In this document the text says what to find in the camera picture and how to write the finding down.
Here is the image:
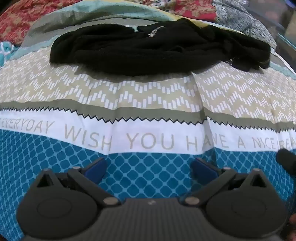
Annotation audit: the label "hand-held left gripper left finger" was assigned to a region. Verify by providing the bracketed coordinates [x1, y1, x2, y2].
[35, 157, 122, 207]

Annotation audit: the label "teal patterned pillow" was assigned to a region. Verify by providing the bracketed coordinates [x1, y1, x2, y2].
[0, 42, 16, 67]

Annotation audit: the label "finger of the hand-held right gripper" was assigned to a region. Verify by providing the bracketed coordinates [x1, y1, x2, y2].
[276, 148, 296, 174]

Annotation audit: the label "clear storage box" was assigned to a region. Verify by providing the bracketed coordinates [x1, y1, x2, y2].
[276, 14, 296, 47]

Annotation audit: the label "floral patchwork quilt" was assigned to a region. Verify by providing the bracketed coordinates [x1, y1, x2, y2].
[0, 0, 278, 48]

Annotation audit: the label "printed bed sheet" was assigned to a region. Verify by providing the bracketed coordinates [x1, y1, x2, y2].
[0, 6, 296, 234]

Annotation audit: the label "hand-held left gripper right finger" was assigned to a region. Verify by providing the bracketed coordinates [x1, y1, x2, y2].
[184, 158, 266, 207]

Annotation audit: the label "black pants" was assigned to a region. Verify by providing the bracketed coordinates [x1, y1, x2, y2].
[50, 19, 271, 77]

